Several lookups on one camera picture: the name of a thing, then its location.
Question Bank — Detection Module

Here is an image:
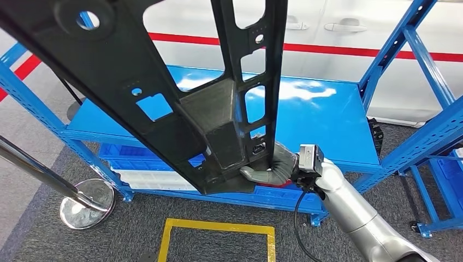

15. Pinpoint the blue storage bin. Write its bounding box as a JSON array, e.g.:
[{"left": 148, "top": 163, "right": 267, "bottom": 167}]
[{"left": 437, "top": 159, "right": 463, "bottom": 214}]

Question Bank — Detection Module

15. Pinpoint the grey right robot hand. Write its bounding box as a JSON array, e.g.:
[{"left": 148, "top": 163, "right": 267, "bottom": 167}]
[{"left": 239, "top": 141, "right": 300, "bottom": 187}]

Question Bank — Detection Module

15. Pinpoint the chrome stanchion post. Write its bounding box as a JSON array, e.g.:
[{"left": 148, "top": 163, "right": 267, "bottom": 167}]
[{"left": 0, "top": 135, "right": 116, "bottom": 230}]

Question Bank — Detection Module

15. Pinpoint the blue metal shelf rack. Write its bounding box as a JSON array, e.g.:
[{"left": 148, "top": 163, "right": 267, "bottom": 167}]
[{"left": 0, "top": 0, "right": 463, "bottom": 228}]

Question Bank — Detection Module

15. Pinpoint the red barrier belt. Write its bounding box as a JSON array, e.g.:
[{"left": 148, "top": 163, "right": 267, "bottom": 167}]
[
  {"left": 0, "top": 54, "right": 42, "bottom": 103},
  {"left": 148, "top": 32, "right": 463, "bottom": 63}
]

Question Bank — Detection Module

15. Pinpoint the long black plastic part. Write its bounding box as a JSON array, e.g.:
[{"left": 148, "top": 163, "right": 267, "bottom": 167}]
[{"left": 0, "top": 0, "right": 289, "bottom": 195}]

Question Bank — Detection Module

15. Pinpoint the white plastic bin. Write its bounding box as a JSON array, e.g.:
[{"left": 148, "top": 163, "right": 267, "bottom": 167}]
[
  {"left": 123, "top": 181, "right": 198, "bottom": 192},
  {"left": 110, "top": 168, "right": 189, "bottom": 183}
]

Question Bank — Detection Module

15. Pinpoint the blue plastic bin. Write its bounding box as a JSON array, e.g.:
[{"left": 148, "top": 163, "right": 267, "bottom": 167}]
[{"left": 98, "top": 143, "right": 207, "bottom": 171}]

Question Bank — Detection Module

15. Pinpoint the blue wheeled metal rack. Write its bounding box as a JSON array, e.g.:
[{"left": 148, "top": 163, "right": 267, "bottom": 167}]
[{"left": 397, "top": 142, "right": 463, "bottom": 239}]

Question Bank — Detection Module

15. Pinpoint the thick black cable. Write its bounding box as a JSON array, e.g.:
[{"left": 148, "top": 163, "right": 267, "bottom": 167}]
[{"left": 293, "top": 188, "right": 323, "bottom": 262}]

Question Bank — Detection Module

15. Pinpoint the white car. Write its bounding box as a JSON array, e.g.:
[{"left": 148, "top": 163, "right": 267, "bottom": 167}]
[{"left": 143, "top": 0, "right": 463, "bottom": 124}]

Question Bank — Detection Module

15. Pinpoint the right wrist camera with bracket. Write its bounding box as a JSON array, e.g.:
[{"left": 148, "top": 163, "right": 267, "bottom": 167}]
[{"left": 291, "top": 144, "right": 325, "bottom": 192}]

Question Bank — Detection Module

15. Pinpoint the black ribbed block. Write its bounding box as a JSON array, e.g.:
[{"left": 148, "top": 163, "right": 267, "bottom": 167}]
[{"left": 367, "top": 117, "right": 385, "bottom": 157}]

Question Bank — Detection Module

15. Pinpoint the red object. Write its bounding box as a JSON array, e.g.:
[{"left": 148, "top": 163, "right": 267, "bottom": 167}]
[{"left": 257, "top": 180, "right": 293, "bottom": 189}]

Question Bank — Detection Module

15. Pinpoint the yellow floor tape square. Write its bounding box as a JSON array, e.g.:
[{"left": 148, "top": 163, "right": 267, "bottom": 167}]
[{"left": 157, "top": 218, "right": 276, "bottom": 262}]

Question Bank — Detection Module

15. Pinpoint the blue bin with white rim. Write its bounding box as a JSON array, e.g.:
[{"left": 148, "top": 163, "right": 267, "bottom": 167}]
[{"left": 250, "top": 182, "right": 324, "bottom": 211}]

